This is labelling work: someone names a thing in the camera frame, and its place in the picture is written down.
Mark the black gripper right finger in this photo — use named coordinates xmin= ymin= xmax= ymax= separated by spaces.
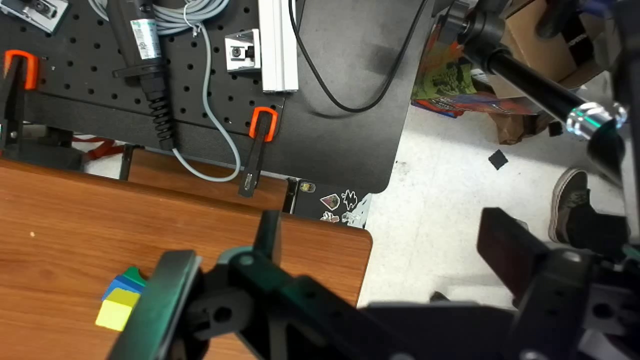
xmin=475 ymin=207 xmax=587 ymax=314

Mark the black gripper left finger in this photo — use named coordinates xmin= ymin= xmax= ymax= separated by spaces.
xmin=228 ymin=209 xmax=333 ymax=314

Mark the yellow cube block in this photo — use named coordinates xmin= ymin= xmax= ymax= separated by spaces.
xmin=95 ymin=287 xmax=139 ymax=331

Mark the blue rectangular block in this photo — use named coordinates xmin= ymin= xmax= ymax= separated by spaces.
xmin=102 ymin=276 xmax=145 ymax=300

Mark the grey and black shoe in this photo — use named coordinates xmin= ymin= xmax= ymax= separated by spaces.
xmin=547 ymin=167 xmax=590 ymax=243

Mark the black tripod pole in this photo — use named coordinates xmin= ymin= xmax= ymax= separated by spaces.
xmin=457 ymin=6 xmax=628 ymax=175

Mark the orange-handled black clamp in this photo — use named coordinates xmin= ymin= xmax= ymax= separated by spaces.
xmin=239 ymin=105 xmax=280 ymax=195
xmin=0 ymin=47 xmax=39 ymax=147

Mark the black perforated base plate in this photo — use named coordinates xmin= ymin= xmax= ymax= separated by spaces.
xmin=0 ymin=0 xmax=433 ymax=191

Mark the silver bracket tag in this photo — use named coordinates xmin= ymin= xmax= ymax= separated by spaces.
xmin=224 ymin=27 xmax=262 ymax=71

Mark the white aluminium extrusion rail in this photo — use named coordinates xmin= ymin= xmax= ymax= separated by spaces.
xmin=257 ymin=0 xmax=300 ymax=91

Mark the black cable connector plug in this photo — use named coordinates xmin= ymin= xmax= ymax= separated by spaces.
xmin=105 ymin=0 xmax=178 ymax=151

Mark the grey cable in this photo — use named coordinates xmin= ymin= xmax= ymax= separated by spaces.
xmin=88 ymin=0 xmax=243 ymax=186

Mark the black thin cable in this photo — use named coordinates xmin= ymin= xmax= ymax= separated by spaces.
xmin=286 ymin=0 xmax=427 ymax=113

